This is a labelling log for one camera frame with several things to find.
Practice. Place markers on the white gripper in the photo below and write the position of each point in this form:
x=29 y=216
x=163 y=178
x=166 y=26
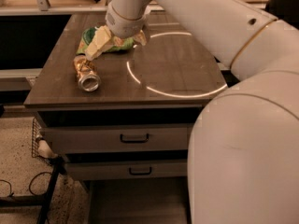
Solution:
x=127 y=27

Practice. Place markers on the orange soda can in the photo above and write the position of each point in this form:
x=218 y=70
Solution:
x=86 y=73

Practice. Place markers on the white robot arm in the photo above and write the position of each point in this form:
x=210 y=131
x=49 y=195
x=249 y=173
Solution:
x=243 y=158

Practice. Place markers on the green chip bag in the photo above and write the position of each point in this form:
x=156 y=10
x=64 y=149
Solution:
x=101 y=37

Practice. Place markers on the grey drawer cabinet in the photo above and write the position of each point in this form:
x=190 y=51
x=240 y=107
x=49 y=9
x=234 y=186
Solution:
x=167 y=82

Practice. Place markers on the black office chair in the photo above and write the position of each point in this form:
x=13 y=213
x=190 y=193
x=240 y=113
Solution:
x=287 y=10

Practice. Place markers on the black metal stand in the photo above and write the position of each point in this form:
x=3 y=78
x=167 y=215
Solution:
x=42 y=200

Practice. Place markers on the wire basket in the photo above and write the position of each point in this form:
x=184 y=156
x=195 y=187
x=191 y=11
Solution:
x=40 y=149

